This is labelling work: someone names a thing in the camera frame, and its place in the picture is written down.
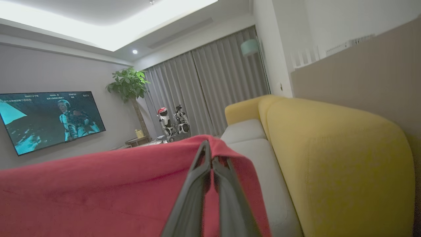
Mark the small yellow jar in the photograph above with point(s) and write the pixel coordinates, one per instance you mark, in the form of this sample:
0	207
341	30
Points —
139	134

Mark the small grey sofa seat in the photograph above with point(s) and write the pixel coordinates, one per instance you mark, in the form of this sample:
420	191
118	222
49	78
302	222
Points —
243	131

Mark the small wall switch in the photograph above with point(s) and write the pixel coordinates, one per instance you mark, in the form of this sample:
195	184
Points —
281	87

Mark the green leafy indoor tree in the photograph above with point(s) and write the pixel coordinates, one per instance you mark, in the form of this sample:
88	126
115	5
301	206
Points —
130	84

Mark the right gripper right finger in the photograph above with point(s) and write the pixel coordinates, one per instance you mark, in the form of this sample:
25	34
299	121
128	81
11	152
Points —
233	210

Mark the black and white robot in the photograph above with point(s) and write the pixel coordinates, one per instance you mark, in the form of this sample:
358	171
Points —
182	121

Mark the low wooden side table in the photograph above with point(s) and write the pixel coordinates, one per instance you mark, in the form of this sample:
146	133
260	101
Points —
138	141

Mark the large grey sofa seat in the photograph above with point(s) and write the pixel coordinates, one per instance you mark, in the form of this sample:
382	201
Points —
273	184

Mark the grey pleated curtain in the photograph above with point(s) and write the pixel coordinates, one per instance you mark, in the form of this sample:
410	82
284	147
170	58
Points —
230	82
177	95

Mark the white balustrade railing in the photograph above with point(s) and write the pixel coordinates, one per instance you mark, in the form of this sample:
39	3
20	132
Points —
348	44

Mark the wall-mounted flat television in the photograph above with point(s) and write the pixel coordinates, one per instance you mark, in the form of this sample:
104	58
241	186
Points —
49	120

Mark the red white-striped jersey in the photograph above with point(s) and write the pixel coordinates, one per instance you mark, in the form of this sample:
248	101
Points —
98	191

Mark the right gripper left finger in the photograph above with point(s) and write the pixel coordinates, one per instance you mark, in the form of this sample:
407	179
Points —
192	197

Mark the yellow sofa back cushion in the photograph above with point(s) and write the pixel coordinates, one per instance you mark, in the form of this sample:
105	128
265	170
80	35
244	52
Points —
243	110
345	171

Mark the white robot with red helmet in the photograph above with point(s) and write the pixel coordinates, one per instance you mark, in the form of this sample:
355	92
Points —
164	121

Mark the teal lamp shade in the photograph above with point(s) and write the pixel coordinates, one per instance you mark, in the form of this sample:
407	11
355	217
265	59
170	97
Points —
250	47

